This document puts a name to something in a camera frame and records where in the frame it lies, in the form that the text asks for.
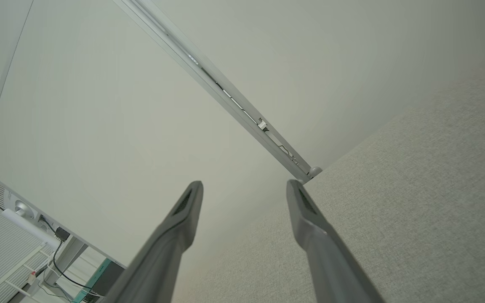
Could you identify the black power adapter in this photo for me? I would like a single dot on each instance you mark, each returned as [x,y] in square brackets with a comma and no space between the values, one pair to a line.
[62,234]

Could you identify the teal box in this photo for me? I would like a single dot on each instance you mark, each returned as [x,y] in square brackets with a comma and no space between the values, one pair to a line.
[95,277]

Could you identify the white tube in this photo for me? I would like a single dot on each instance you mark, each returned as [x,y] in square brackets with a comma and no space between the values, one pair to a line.
[27,227]

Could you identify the grey metal partition post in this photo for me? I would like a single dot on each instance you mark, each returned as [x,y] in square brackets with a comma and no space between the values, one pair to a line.
[225,89]

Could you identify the dark grey box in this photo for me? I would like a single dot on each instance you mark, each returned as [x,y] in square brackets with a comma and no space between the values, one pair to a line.
[110,277]

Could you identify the white desk leg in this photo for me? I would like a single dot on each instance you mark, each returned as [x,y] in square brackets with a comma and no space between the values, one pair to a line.
[67,252]

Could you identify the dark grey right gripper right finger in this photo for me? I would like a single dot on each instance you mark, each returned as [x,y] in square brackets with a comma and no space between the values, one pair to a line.
[326,261]

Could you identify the grey fabric sofa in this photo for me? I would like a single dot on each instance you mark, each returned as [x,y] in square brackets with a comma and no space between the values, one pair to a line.
[394,231]

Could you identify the white device with round knob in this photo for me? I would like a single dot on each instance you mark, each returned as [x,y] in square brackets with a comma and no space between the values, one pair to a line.
[23,209]

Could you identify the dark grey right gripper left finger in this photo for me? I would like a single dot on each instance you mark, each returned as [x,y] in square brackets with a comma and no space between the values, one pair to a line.
[162,261]

